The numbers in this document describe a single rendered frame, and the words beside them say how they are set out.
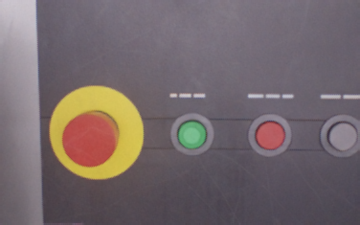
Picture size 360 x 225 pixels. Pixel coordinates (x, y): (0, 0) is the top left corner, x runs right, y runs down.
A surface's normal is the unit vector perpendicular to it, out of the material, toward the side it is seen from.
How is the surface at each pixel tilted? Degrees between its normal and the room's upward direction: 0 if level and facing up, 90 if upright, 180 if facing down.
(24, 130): 87
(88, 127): 90
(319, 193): 90
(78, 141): 90
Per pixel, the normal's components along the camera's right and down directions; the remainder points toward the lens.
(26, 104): 0.97, 0.01
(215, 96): -0.06, 0.15
